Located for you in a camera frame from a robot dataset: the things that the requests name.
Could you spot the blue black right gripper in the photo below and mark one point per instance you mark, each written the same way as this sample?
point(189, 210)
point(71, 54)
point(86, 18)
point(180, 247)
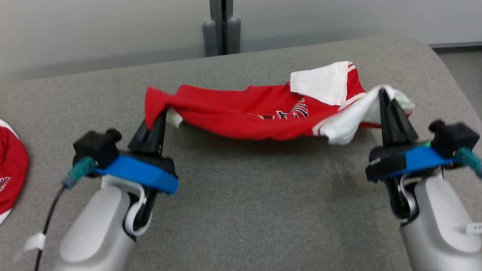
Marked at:
point(406, 162)

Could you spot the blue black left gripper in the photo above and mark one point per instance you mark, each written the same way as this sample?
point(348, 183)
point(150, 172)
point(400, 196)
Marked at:
point(139, 173)

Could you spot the red white jersey shirt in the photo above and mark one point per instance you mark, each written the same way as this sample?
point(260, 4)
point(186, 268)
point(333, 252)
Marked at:
point(244, 113)

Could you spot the red shorts with white stripes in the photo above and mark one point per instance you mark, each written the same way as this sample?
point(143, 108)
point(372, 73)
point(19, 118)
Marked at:
point(11, 169)

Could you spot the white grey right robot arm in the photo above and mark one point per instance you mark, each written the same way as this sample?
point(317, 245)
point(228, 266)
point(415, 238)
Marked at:
point(440, 226)

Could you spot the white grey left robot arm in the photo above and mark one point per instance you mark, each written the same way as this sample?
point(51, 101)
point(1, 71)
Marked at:
point(98, 229)

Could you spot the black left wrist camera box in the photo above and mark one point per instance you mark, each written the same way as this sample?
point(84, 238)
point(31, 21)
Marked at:
point(96, 146)

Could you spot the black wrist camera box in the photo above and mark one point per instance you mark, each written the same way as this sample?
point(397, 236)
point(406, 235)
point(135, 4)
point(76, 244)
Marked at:
point(96, 146)
point(453, 137)

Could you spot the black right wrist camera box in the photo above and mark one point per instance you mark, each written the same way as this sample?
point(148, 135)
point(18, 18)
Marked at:
point(453, 137)

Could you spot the grey partition post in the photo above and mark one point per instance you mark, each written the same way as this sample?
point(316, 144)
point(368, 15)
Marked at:
point(222, 26)

